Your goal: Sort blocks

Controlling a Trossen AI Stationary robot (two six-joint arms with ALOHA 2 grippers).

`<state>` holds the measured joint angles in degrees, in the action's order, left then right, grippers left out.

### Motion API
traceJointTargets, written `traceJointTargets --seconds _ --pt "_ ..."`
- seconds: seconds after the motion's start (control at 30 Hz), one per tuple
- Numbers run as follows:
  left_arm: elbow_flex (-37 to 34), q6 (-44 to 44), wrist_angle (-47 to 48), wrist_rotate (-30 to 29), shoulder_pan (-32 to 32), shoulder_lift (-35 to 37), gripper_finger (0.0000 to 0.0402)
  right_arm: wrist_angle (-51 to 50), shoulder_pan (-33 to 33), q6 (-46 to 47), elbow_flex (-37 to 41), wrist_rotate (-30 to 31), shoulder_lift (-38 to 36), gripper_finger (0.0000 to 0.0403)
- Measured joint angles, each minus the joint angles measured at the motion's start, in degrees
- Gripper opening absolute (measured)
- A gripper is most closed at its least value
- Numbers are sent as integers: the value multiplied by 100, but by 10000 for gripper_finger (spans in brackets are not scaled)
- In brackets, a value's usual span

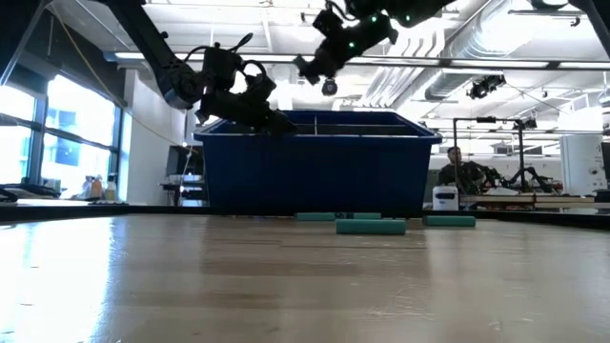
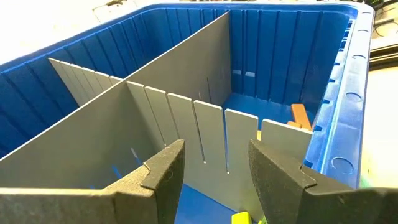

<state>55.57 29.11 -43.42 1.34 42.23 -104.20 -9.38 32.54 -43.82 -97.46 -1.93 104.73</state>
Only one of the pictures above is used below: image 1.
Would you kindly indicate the blue plastic bin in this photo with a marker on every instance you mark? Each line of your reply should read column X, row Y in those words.
column 324, row 171

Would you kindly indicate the teal wooden block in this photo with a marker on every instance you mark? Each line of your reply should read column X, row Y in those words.
column 315, row 215
column 366, row 215
column 450, row 220
column 371, row 227

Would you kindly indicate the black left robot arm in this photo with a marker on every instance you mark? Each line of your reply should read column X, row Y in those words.
column 157, row 57

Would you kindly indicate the background black robot arm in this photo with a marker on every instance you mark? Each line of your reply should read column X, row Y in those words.
column 519, row 178

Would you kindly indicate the black ceiling spotlight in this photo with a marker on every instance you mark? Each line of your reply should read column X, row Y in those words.
column 483, row 88
column 329, row 88

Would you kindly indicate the dark monitor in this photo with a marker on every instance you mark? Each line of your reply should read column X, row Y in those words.
column 175, row 162

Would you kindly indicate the linear ceiling light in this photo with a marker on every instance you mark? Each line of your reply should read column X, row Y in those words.
column 476, row 63

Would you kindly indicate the clear bottle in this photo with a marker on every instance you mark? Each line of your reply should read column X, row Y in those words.
column 110, row 191

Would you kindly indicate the large window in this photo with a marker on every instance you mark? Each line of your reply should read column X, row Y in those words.
column 76, row 124

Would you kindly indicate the person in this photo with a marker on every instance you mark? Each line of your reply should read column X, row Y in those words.
column 457, row 174

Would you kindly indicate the orange bottle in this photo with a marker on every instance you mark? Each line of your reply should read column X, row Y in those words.
column 96, row 189

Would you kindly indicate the white plastic container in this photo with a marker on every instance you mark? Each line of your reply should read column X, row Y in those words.
column 445, row 199

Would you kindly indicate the black curved bar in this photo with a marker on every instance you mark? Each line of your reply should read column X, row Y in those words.
column 28, row 190

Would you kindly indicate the white cabinet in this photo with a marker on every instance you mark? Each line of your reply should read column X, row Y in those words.
column 581, row 167

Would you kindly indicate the background wooden table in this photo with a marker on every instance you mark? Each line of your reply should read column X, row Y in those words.
column 562, row 202

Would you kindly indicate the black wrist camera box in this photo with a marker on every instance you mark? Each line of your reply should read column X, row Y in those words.
column 221, row 64
column 329, row 21

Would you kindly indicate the black background rig frame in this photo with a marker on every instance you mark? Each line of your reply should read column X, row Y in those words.
column 486, row 120

